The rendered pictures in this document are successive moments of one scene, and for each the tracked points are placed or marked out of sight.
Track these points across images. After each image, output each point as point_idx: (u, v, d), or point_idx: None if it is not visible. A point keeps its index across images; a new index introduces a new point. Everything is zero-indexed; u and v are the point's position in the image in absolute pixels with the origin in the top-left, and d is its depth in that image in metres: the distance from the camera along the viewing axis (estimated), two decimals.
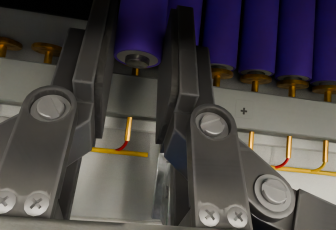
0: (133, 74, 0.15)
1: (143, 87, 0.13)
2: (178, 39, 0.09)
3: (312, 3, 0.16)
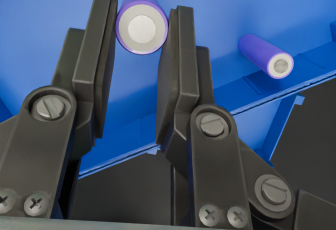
0: None
1: None
2: (178, 39, 0.09)
3: None
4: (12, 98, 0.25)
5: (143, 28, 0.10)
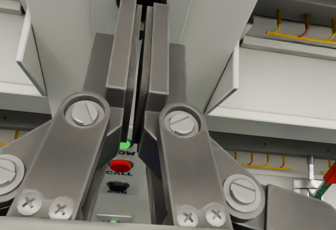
0: None
1: None
2: (151, 36, 0.09)
3: None
4: None
5: None
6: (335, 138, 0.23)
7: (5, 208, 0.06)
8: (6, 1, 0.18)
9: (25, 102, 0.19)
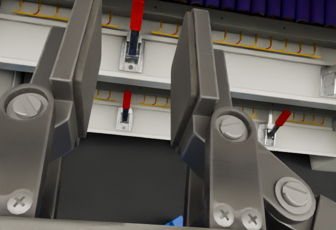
0: None
1: None
2: (195, 42, 0.09)
3: None
4: None
5: None
6: None
7: None
8: None
9: None
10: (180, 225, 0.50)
